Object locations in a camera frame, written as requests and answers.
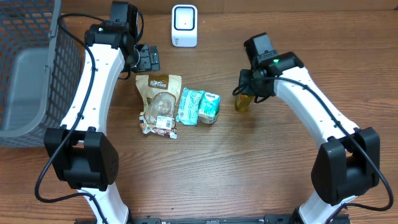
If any teal Kleenex tissue pack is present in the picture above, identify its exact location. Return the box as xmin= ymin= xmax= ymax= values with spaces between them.
xmin=198 ymin=92 xmax=221 ymax=124

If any yellow tea bottle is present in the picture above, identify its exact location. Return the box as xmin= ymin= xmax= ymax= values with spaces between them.
xmin=235 ymin=93 xmax=254 ymax=113

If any white barcode scanner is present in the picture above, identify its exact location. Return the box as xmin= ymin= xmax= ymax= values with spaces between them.
xmin=171 ymin=4 xmax=198 ymax=48

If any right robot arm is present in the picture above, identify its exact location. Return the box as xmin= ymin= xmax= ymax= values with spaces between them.
xmin=234 ymin=33 xmax=380 ymax=223

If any brown snack bag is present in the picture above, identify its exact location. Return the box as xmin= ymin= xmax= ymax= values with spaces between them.
xmin=136 ymin=75 xmax=182 ymax=139

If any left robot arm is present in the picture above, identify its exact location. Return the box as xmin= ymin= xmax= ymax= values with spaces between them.
xmin=35 ymin=1 xmax=160 ymax=223

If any teal wet wipes pack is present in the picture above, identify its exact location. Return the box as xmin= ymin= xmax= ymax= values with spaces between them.
xmin=176 ymin=88 xmax=205 ymax=126

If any grey plastic mesh basket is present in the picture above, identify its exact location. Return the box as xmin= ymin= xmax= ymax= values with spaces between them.
xmin=1 ymin=0 xmax=81 ymax=147

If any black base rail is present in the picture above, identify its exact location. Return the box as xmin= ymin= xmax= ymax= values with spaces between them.
xmin=74 ymin=213 xmax=352 ymax=224

